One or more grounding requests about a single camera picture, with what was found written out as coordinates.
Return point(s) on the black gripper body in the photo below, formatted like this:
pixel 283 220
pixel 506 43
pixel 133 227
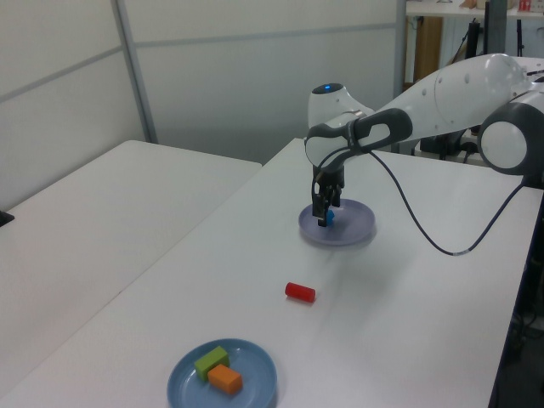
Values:
pixel 329 178

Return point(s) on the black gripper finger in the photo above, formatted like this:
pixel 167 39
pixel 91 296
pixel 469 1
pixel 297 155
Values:
pixel 319 210
pixel 336 197

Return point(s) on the blue cylinder block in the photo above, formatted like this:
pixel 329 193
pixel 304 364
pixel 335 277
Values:
pixel 331 217

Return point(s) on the red cylinder block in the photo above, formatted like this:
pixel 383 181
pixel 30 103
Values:
pixel 299 292

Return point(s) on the green rectangular block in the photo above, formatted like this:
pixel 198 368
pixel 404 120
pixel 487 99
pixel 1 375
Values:
pixel 210 359

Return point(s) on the orange rectangular block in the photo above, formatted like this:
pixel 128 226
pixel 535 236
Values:
pixel 225 379

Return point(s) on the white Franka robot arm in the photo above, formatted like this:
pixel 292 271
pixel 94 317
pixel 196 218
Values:
pixel 459 98

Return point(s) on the purple plate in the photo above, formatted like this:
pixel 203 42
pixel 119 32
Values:
pixel 353 225

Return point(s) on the wooden cabinet door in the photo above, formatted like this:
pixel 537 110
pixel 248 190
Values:
pixel 427 47

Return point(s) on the blue plate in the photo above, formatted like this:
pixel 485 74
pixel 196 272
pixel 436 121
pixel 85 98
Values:
pixel 260 370

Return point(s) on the black monitor stand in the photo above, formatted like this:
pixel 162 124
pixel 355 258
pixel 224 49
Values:
pixel 472 40

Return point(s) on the white spare table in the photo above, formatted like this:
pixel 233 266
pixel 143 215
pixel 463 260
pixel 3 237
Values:
pixel 106 212

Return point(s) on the black computer monitor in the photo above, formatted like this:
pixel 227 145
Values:
pixel 495 30

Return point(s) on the thin black stand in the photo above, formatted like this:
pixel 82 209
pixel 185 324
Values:
pixel 519 38

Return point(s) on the red can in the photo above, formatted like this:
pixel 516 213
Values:
pixel 526 5

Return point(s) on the white wall shelf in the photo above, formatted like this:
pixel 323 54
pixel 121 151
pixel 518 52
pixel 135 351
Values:
pixel 446 12

